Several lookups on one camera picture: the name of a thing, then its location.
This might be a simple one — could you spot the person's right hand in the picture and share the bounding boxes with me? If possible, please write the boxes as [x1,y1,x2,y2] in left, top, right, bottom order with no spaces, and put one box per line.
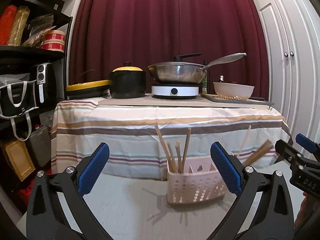
[295,192,309,228]

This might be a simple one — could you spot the wooden chopstick in caddy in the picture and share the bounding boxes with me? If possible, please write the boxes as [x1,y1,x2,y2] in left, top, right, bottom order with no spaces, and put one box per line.
[237,125,252,157]

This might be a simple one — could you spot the wooden board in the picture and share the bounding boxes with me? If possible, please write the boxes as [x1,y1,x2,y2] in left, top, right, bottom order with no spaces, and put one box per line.
[2,140,35,181]

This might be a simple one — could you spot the white perforated utensil caddy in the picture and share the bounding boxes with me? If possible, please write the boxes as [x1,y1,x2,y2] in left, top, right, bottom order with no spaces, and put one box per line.
[167,156,227,205]

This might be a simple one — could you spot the white bowl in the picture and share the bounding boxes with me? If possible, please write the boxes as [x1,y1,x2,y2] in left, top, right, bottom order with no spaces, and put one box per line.
[213,82,254,100]

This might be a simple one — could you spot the dark cutting board tray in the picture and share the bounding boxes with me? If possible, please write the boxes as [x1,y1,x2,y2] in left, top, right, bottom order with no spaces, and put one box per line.
[200,94,274,106]

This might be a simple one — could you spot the dark green bottle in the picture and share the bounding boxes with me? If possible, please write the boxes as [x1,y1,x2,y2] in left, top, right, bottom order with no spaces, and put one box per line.
[202,69,210,94]

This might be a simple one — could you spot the striped tablecloth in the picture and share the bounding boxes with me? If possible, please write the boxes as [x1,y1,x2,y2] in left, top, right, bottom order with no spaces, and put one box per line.
[51,98,292,179]

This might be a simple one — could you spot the black air fryer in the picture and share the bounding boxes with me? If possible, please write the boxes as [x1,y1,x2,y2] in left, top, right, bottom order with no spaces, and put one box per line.
[33,62,57,109]

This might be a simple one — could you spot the white cabinet doors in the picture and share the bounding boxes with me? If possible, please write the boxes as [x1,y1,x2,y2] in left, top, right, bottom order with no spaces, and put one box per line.
[253,0,319,142]

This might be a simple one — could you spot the flat black yellow-lid pan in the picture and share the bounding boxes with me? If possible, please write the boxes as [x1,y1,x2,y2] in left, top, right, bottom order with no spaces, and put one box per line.
[66,80,110,100]

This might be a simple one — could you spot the black pot yellow lid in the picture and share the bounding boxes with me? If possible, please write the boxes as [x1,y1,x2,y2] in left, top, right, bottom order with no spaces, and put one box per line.
[109,62,146,99]

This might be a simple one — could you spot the steel wok pan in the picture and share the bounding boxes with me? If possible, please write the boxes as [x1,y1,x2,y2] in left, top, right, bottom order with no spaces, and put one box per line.
[148,53,247,84]

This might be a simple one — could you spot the white induction cooker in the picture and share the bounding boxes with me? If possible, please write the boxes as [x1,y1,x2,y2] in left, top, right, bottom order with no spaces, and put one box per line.
[151,84,199,99]

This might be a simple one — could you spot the red white round tins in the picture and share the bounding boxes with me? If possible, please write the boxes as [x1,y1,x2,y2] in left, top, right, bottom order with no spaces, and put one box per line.
[40,30,66,53]

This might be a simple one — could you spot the black shelving unit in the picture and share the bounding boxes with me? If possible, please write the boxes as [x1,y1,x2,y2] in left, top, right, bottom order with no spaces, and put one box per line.
[0,0,74,181]

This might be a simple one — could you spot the dark red curtain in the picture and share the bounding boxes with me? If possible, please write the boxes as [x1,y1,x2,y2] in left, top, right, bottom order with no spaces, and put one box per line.
[68,0,269,99]

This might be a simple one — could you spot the dark snack bags on shelf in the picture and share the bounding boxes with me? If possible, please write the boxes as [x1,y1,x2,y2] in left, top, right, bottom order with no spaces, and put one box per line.
[22,14,55,47]

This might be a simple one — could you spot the orange package on shelf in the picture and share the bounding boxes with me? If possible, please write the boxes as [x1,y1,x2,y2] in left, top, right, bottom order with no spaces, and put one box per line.
[0,5,17,45]

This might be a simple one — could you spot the tan package on shelf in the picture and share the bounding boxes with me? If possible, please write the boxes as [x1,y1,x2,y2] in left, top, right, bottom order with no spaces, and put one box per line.
[7,6,30,46]

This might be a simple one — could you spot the black bag grey handles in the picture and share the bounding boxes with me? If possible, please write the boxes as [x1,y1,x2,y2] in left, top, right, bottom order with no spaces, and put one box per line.
[1,73,38,141]

